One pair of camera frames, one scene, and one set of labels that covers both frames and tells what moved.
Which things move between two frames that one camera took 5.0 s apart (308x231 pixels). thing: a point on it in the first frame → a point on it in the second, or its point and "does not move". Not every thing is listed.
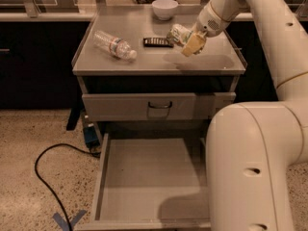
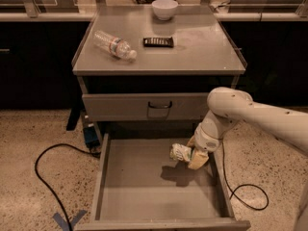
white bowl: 164,9 does not move
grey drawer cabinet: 135,82 does not move
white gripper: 208,25 → 208,142
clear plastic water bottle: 116,46 does not move
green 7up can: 178,34 → 180,152
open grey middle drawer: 151,185 does not move
